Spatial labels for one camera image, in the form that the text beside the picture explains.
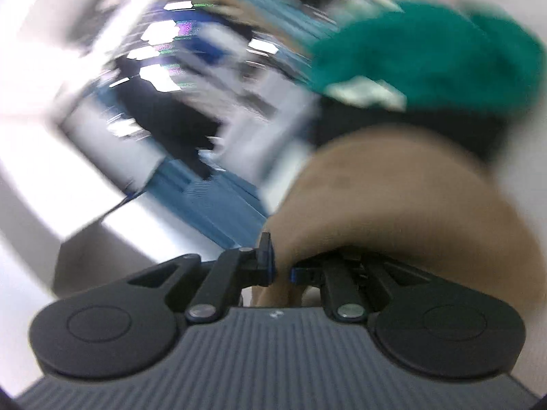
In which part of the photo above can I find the brown sweatshirt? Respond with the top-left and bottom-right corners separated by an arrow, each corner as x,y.
252,130 -> 544,308

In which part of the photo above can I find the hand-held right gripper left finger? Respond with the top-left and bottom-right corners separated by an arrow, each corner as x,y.
127,232 -> 275,324

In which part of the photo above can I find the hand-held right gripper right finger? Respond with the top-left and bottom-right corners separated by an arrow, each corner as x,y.
290,252 -> 430,324

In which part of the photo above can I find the blue curtain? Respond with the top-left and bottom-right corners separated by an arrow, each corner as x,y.
143,156 -> 276,249

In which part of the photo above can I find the green hoodie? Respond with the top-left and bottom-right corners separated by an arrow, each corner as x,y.
307,0 -> 544,117

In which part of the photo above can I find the black garment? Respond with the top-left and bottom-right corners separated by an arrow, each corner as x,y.
314,93 -> 510,164

